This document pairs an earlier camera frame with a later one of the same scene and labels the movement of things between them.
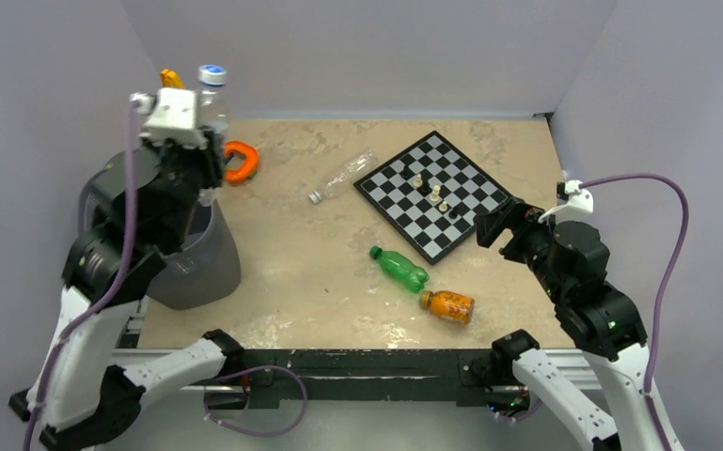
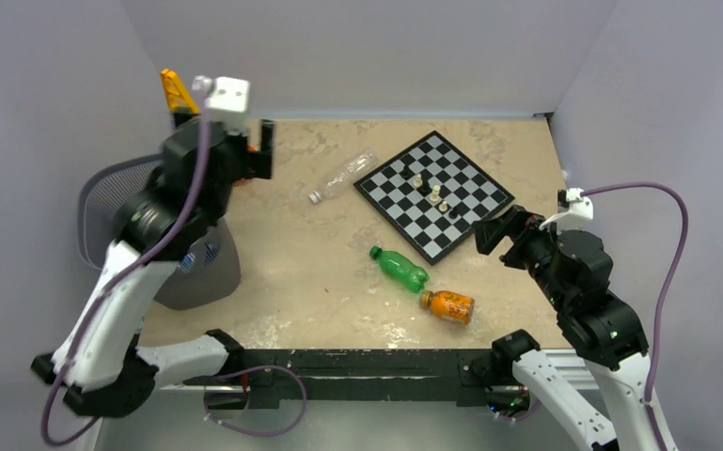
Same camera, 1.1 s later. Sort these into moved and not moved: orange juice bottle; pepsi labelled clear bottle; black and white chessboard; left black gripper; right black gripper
Moved: left black gripper; pepsi labelled clear bottle
Not moved: orange juice bottle; black and white chessboard; right black gripper
